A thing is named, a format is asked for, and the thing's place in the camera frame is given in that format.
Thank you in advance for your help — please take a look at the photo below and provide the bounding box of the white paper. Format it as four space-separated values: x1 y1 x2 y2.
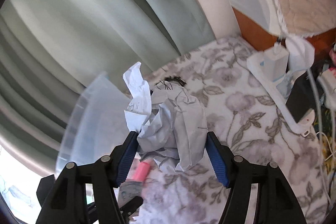
123 62 207 173

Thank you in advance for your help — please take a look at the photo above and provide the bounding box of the small white product box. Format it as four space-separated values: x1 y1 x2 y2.
117 180 143 208

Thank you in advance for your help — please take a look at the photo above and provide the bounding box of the clear plastic storage bin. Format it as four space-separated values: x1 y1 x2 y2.
55 72 130 176

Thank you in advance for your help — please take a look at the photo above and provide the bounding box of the floral fleece blanket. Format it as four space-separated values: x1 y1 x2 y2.
134 36 328 223

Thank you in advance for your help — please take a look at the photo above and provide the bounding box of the white power strip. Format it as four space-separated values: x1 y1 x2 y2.
247 51 315 137

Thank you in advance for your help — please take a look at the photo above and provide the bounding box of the black toothed headband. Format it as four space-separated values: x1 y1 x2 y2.
155 76 186 90

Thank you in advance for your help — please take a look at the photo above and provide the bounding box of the white charger adapter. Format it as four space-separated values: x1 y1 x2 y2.
285 36 315 72
263 42 289 82

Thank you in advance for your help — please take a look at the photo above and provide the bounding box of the green grey curtain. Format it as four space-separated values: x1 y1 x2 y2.
1 0 215 176

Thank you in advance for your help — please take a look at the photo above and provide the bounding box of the white charging cable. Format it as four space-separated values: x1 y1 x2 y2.
275 29 334 204

